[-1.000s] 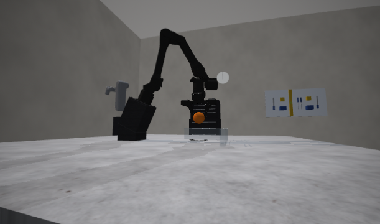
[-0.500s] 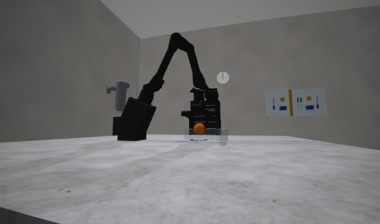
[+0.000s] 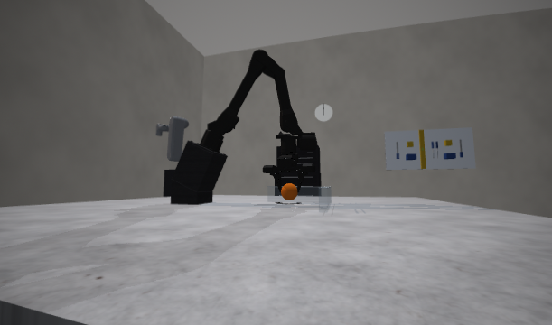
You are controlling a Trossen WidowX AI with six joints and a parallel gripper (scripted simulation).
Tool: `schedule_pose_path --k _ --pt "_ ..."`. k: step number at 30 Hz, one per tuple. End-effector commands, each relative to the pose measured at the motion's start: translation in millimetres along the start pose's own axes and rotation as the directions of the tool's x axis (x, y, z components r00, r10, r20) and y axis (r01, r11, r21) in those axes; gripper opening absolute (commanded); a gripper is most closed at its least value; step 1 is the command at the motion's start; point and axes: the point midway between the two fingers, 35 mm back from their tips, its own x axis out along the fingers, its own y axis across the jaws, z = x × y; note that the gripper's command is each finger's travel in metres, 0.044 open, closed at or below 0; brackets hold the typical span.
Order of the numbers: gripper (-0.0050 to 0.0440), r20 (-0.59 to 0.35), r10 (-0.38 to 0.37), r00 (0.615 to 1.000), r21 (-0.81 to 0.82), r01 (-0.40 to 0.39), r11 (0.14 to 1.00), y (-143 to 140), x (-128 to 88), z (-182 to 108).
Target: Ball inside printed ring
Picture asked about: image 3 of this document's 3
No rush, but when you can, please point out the orange ball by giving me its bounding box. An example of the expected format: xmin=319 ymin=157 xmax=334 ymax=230
xmin=281 ymin=183 xmax=298 ymax=200

